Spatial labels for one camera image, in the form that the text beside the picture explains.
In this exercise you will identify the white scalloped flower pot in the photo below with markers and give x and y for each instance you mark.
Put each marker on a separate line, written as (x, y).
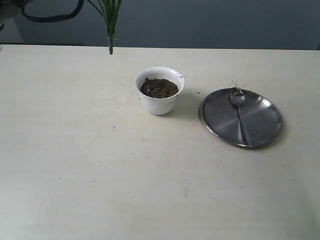
(158, 106)

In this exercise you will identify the stainless steel spork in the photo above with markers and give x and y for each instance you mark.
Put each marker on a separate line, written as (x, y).
(238, 99)

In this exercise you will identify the red artificial flower with stem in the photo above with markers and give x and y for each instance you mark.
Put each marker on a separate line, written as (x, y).
(109, 10)

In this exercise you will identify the round stainless steel plate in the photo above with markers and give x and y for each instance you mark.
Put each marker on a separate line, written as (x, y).
(220, 117)

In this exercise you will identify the clump of roots and soil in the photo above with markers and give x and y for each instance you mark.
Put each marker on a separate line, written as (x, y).
(159, 88)

